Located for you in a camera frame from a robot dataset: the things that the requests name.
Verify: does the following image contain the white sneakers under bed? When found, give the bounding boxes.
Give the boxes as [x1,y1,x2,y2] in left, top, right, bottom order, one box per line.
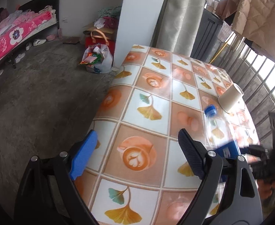
[25,39,47,51]

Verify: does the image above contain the grey curtain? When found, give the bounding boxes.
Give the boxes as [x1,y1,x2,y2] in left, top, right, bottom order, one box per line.
[151,0,205,57]

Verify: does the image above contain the ginkgo patterned tablecloth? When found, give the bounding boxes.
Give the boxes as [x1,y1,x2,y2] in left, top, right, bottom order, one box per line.
[75,44,259,224]

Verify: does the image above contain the red gift bag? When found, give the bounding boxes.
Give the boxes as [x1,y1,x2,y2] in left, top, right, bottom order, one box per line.
[83,29,116,56]

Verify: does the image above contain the clear Pepsi plastic bottle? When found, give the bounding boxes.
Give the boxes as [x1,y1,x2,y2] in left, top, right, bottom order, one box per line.
[203,103,241,218]

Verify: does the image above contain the metal balcony railing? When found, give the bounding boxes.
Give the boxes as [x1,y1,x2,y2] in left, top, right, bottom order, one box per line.
[209,32,275,146]

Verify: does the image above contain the yellow broom handle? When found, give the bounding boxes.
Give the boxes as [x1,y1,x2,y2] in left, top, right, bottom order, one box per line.
[209,42,228,64]

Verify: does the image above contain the dark grey cabinet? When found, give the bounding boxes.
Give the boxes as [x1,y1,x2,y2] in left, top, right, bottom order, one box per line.
[190,9,223,62]

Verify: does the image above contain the person's right hand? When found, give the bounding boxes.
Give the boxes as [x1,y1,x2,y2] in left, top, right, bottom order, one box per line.
[257,179,275,217]

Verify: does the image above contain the white paper cup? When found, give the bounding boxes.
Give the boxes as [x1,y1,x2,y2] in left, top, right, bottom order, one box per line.
[218,83,244,113]

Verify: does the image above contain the pile of clothes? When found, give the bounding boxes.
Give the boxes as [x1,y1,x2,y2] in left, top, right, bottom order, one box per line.
[94,6,122,29]

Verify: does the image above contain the beige quilted down jacket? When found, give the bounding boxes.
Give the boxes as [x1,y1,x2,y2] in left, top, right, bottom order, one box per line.
[214,0,275,64]

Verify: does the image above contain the bed with pink bedding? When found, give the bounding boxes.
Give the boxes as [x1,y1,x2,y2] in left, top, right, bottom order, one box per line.
[0,0,60,66]

